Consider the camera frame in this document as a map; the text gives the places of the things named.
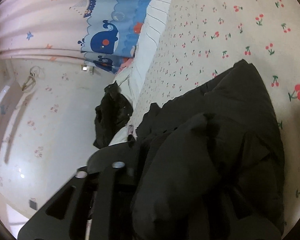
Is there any black puffer jacket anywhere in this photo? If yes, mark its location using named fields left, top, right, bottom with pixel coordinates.
left=132, top=60, right=285, bottom=239

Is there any black garment on bed edge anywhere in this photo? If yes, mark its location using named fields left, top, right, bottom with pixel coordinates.
left=93, top=81, right=133, bottom=149

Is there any blue whale print curtain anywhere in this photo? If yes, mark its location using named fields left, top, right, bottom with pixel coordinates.
left=78, top=0, right=151, bottom=74

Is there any white cherry print bedsheet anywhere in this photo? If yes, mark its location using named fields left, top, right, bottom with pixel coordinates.
left=117, top=0, right=300, bottom=239

